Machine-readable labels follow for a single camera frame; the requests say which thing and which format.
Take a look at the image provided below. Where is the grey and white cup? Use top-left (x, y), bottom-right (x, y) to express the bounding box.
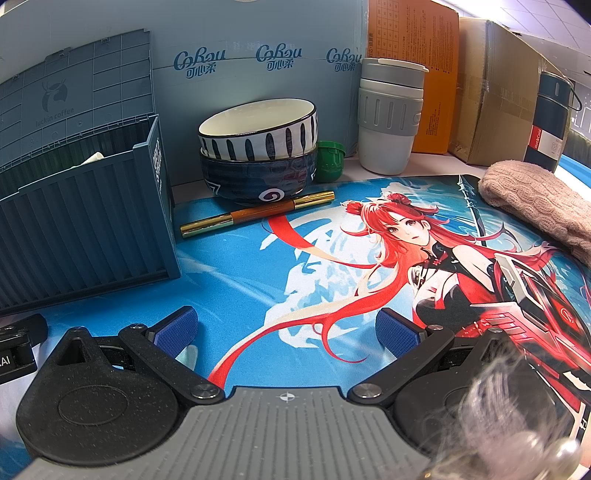
top-left (358, 58), bottom-right (430, 176)

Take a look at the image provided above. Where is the dark blue thermos bottle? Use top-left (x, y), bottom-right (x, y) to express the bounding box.
top-left (523, 71), bottom-right (583, 174)

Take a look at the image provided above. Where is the printed figure desk mat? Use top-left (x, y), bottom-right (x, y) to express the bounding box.
top-left (0, 173), bottom-right (591, 480)

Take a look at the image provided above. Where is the brown cardboard box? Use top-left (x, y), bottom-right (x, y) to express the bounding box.
top-left (449, 16), bottom-right (573, 167)

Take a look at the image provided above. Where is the pink fuzzy cloth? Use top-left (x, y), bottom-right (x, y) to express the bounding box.
top-left (478, 160), bottom-right (591, 268)

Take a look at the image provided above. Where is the orange cardboard box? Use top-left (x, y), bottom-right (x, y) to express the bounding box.
top-left (367, 0), bottom-right (461, 155)

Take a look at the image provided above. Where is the white blue-striped bowl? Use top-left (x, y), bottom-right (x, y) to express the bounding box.
top-left (198, 98), bottom-right (319, 162)

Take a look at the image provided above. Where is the blue pad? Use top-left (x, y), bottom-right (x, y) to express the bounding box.
top-left (556, 154), bottom-right (591, 175)

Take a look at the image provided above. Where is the dark blue storage box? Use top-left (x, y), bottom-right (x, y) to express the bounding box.
top-left (0, 29), bottom-right (182, 315)

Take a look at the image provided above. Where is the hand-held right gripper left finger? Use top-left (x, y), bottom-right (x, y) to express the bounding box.
top-left (44, 305), bottom-right (225, 406)

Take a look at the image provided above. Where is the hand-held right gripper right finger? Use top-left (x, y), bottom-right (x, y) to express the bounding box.
top-left (347, 308), bottom-right (527, 403)

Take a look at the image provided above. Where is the light blue paper bag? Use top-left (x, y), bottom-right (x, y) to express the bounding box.
top-left (0, 0), bottom-right (370, 188)

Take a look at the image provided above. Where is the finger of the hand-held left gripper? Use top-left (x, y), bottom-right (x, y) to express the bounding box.
top-left (0, 314), bottom-right (49, 346)

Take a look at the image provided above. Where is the gold and orange pen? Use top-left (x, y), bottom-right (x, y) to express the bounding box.
top-left (180, 190), bottom-right (335, 239)

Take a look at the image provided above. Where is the dark blue patterned bowl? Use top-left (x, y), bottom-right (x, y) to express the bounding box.
top-left (200, 144), bottom-right (319, 207)

